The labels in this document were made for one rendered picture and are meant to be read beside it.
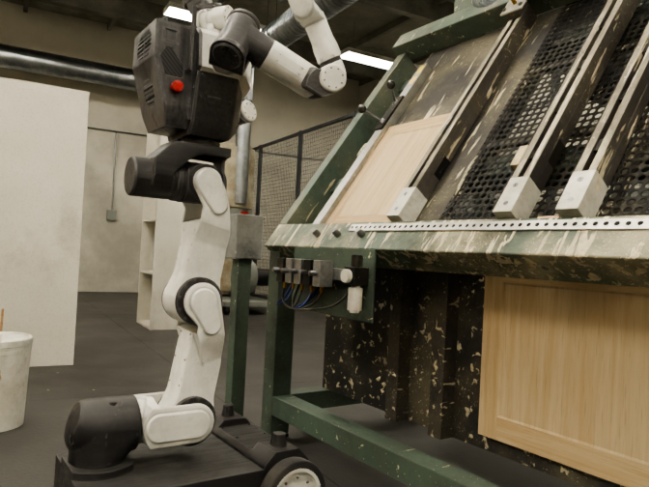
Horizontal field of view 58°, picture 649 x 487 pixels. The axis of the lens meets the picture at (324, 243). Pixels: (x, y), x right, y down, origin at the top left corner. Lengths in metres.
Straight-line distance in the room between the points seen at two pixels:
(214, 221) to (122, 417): 0.60
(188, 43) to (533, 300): 1.23
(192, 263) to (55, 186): 2.38
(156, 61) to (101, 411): 0.96
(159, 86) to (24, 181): 2.41
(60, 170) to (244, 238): 1.94
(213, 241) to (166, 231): 3.93
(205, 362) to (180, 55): 0.89
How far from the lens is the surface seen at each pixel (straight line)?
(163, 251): 5.68
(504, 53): 2.40
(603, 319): 1.69
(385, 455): 1.98
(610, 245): 1.41
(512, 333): 1.85
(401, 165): 2.26
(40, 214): 4.02
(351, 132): 2.75
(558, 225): 1.51
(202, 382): 1.81
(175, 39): 1.77
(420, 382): 2.16
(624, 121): 1.70
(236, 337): 2.41
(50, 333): 4.07
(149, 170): 1.71
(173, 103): 1.72
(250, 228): 2.37
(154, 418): 1.73
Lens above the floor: 0.79
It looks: 1 degrees up
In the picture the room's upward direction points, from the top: 3 degrees clockwise
